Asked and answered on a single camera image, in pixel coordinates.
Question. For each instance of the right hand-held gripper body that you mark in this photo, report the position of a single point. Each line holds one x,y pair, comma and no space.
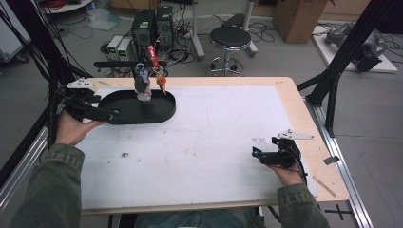
286,158

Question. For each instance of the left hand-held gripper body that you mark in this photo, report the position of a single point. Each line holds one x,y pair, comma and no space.
79,104

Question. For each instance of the black hanger stand with tray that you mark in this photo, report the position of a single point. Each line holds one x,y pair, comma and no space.
158,109

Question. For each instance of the person's right hand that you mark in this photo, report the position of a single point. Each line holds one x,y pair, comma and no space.
290,177

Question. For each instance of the person's left hand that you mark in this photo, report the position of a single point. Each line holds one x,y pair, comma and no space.
71,129

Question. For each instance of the small dark grey plate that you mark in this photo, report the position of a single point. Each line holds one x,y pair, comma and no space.
331,160

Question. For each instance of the thin wooden stick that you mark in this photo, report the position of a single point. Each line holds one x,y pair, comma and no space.
323,186

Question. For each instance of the white foam mat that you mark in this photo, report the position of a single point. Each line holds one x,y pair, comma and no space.
206,152

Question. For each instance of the white power supply unit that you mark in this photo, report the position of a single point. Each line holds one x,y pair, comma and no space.
114,46
124,49

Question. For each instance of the clear plastic bag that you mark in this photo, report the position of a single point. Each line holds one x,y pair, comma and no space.
103,19

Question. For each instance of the black computer tower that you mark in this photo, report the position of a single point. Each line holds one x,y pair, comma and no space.
164,27
143,30

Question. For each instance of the person's blue jeans legs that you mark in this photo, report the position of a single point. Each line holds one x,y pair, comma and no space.
196,220

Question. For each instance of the white cabinet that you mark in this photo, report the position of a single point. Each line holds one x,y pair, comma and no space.
11,38

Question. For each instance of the white round table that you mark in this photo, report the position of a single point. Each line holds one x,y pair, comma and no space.
68,6

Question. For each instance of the white floor board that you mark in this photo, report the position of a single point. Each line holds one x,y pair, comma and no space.
329,57

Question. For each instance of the black round stool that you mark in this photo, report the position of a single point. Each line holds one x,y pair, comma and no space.
230,37

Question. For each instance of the white table leg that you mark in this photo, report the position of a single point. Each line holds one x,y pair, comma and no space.
250,28
197,31

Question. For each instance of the grey black machine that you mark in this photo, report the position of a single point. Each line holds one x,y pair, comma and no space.
367,50

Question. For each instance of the brown cardboard box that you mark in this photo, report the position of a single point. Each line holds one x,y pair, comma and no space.
297,20

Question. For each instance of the aluminium rail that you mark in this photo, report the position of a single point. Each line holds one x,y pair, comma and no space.
19,167
343,177

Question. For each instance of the black metal frame strut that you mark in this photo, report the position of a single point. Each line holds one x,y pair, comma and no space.
38,38
348,47

